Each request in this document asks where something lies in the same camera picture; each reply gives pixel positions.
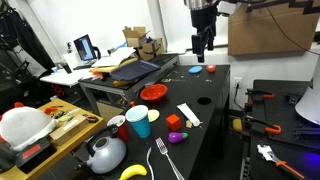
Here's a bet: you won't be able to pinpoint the black workbench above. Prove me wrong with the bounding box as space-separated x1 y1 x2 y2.
248 79 320 180

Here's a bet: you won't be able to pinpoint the white desk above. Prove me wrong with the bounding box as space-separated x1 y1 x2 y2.
39 68 93 88

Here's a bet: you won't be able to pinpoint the yellow toy banana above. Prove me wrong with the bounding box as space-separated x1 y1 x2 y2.
118 164 148 180

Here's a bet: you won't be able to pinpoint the wrench with orange handle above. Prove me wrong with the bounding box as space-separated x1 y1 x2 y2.
256 143 306 180

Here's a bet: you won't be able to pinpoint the dark blue folder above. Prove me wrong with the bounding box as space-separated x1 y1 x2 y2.
109 59 162 83

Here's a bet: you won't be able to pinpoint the red cube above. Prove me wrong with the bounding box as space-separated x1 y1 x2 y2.
165 113 183 132

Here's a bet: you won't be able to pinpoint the purple toy eggplant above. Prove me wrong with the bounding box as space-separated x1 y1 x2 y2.
167 131 189 145

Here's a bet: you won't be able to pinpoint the thin black cable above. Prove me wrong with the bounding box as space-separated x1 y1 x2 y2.
266 6 320 56

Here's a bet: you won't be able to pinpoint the red plastic cup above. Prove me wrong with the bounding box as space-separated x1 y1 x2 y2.
106 114 130 143

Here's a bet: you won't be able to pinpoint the white lamp shade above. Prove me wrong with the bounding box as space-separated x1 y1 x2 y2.
294 56 320 126

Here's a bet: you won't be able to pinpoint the open cardboard box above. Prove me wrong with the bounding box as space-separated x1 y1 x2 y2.
122 26 151 48

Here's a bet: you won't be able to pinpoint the blue plastic cup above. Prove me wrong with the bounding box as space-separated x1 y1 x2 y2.
124 104 152 139

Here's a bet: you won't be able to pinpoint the flat cardboard box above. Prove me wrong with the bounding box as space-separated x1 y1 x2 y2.
49 114 90 141

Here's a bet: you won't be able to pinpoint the black scale red display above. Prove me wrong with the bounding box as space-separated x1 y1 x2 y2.
14 137 58 175

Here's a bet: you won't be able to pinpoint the black hanging clothes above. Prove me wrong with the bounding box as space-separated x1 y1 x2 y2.
0 0 56 101

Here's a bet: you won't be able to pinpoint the blue plate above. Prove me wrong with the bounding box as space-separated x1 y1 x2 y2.
188 65 204 75

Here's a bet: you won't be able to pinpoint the small red mug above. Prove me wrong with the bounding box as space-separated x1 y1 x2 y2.
205 64 217 74

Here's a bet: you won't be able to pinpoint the white tube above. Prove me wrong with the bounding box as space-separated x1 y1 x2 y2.
176 102 202 128

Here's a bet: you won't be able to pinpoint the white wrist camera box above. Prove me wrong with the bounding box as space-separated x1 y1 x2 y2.
218 0 238 16

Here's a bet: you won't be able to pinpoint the pale yellow disc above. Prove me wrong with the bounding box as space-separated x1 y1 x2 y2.
147 109 161 123

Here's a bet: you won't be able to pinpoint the black clamp orange handle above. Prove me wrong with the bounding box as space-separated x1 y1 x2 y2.
244 114 283 135
245 88 276 104

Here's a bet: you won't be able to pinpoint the white wall outlet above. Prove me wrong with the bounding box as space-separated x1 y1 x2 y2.
233 76 243 89

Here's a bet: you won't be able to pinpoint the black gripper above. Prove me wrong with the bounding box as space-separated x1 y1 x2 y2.
190 8 218 64

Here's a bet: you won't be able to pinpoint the red bowl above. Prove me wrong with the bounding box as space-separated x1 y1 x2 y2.
139 83 169 102

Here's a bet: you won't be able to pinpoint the silver fork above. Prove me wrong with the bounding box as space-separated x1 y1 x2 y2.
155 137 185 180

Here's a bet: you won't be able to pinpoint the silver spoon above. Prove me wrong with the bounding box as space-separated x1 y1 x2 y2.
145 146 156 180

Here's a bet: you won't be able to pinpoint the grey kettle black handle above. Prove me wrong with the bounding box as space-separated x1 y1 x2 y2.
74 124 128 175

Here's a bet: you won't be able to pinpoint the white paper stack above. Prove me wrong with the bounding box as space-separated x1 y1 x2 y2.
91 46 137 68

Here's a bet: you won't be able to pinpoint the white cloth mound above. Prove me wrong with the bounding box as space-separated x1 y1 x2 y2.
0 105 58 152

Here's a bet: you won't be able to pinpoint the yellow sponge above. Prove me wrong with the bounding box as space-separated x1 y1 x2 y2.
232 118 244 133

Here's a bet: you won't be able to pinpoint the yellow flat board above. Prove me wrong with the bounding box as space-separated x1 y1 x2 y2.
89 57 139 74

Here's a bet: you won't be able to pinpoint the yellow wooden table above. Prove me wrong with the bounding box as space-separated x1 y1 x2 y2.
0 98 107 180

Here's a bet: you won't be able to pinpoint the open black laptop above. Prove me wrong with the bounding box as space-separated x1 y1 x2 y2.
72 33 98 70

